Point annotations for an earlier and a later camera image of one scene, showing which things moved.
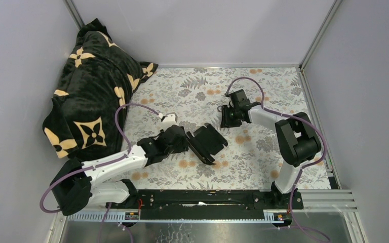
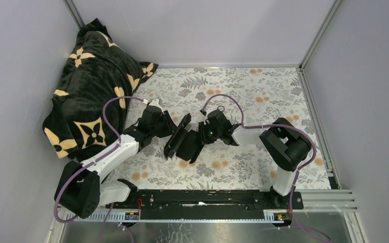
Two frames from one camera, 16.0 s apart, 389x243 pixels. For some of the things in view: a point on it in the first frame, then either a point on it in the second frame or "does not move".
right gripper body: [230, 117] -> [209, 135]
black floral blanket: [81, 122] does not move
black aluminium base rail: [192, 205] does not move
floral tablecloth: [192, 96] does not move
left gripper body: [182, 147] -> [164, 128]
